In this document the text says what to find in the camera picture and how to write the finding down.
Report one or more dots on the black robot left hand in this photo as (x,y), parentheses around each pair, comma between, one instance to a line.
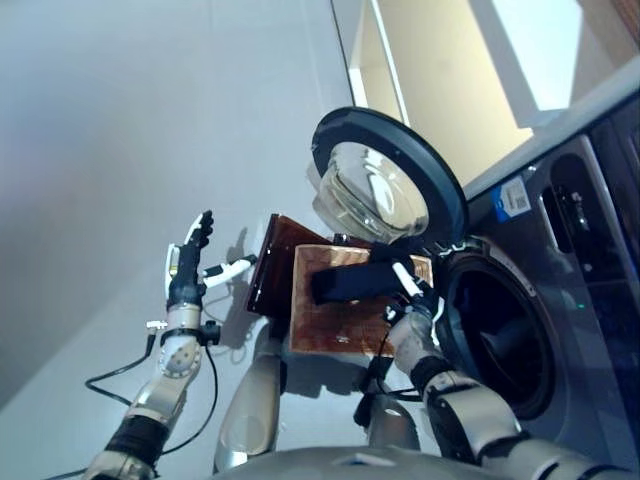
(187,265)

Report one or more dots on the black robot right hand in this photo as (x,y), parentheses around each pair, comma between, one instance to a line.
(417,292)

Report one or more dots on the black garment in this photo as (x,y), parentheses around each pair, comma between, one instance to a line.
(360,280)

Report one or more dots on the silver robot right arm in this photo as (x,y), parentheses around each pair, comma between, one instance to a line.
(475,410)

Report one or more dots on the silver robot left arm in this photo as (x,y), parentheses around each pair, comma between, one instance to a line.
(160,390)

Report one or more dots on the round glass washing machine door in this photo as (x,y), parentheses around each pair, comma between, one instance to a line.
(390,175)

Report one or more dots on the grey front-load washing machine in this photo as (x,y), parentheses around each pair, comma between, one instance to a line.
(565,300)

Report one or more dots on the brown wicker laundry basket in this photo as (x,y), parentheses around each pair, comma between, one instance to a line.
(340,310)

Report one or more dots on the brown acrylic stand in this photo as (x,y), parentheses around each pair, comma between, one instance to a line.
(272,265)

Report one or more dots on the silver robot right leg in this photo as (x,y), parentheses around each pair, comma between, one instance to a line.
(387,415)

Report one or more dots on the blue white energy label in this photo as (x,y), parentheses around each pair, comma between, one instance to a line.
(512,200)

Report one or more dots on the grey robot torso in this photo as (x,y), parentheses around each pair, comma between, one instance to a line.
(390,462)

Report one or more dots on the white counter cabinet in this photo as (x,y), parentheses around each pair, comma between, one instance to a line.
(450,60)

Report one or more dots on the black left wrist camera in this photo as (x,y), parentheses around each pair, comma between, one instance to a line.
(211,332)

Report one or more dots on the white appliance enclosure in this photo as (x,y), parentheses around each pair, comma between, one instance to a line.
(550,145)

